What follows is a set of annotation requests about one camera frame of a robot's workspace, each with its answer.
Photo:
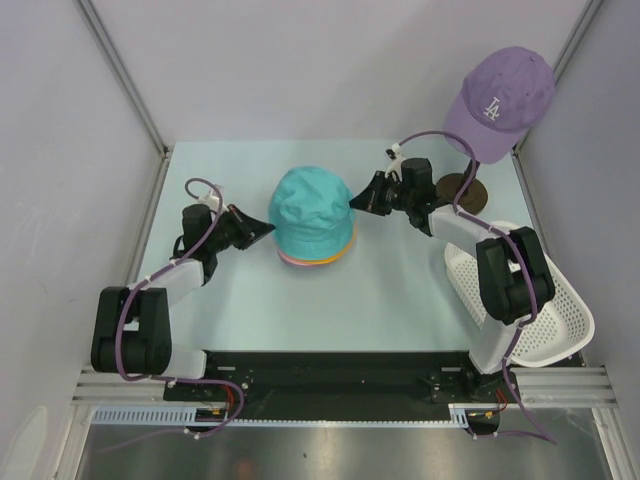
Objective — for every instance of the white slotted cable duct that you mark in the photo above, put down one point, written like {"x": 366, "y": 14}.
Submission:
{"x": 441, "y": 416}

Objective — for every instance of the yellow hat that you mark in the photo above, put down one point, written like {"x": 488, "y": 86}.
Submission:
{"x": 345, "y": 252}

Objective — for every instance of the purple baseball cap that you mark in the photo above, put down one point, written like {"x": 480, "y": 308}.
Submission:
{"x": 500, "y": 100}

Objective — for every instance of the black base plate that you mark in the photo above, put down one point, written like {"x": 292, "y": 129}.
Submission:
{"x": 357, "y": 382}

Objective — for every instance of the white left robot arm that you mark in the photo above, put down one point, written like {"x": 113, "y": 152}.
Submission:
{"x": 132, "y": 334}

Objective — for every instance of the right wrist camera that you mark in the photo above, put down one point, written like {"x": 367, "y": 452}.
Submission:
{"x": 395, "y": 157}

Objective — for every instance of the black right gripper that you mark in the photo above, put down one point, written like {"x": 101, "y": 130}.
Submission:
{"x": 371, "y": 198}

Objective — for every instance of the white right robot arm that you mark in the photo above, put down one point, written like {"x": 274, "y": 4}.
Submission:
{"x": 513, "y": 274}

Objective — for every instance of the white perforated plastic basket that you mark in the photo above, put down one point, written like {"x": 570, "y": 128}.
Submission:
{"x": 562, "y": 327}

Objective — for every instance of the teal cap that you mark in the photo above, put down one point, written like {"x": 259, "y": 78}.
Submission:
{"x": 310, "y": 209}

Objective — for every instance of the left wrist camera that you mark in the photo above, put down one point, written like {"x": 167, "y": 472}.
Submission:
{"x": 212, "y": 199}

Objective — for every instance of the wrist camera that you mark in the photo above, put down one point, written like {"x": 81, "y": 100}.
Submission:
{"x": 212, "y": 199}
{"x": 395, "y": 157}

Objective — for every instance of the aluminium frame rail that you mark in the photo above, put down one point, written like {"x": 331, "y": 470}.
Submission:
{"x": 162, "y": 153}

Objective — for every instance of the pink bucket hat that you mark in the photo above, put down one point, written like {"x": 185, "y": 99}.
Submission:
{"x": 292, "y": 261}

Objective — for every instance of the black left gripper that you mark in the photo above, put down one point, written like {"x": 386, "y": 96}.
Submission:
{"x": 249, "y": 229}

